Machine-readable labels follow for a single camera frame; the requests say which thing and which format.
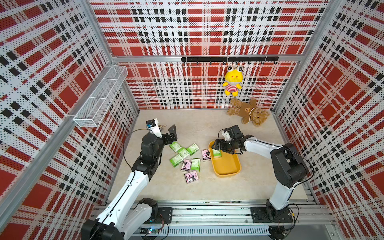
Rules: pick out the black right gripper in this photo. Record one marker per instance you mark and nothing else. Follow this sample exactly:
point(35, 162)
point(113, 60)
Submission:
point(222, 146)

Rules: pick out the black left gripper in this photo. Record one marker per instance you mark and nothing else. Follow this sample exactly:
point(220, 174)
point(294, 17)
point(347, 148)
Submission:
point(168, 140)

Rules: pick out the green tissue pack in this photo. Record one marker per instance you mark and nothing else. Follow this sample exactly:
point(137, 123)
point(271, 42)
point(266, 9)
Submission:
point(175, 146)
point(183, 153)
point(192, 149)
point(176, 160)
point(195, 164)
point(216, 153)

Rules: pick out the pink tissue pack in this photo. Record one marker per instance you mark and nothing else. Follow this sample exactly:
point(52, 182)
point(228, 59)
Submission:
point(206, 156)
point(186, 165)
point(191, 177)

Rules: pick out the yellow storage tray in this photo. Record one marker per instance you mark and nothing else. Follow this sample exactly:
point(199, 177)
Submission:
point(226, 165)

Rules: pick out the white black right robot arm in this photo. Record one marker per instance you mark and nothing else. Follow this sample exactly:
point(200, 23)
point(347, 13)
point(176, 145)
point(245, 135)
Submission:
point(289, 169)

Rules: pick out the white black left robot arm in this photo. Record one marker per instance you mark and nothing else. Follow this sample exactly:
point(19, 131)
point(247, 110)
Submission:
point(119, 220)

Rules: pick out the pink tissue pack bottom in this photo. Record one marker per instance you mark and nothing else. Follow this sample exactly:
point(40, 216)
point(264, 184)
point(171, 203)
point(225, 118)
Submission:
point(191, 177)

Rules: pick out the brown teddy bear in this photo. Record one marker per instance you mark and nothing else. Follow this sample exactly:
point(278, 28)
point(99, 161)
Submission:
point(248, 111)

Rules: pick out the yellow frog plush toy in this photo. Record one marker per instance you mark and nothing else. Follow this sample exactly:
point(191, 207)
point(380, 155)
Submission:
point(233, 78)

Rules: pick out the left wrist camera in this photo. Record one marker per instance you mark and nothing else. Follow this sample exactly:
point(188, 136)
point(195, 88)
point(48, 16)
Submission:
point(153, 127)

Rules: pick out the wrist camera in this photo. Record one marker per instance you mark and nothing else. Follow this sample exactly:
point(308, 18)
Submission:
point(153, 127)
point(232, 134)

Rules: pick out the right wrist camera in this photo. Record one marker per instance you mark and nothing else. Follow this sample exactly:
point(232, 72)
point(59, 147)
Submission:
point(232, 134)

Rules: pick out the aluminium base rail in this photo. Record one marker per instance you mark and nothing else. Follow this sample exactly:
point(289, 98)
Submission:
point(304, 220)

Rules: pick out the black hook rail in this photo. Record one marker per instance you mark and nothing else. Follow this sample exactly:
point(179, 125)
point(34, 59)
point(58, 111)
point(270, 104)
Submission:
point(260, 59)

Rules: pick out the white wire mesh basket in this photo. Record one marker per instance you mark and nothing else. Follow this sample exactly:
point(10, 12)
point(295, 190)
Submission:
point(93, 111)

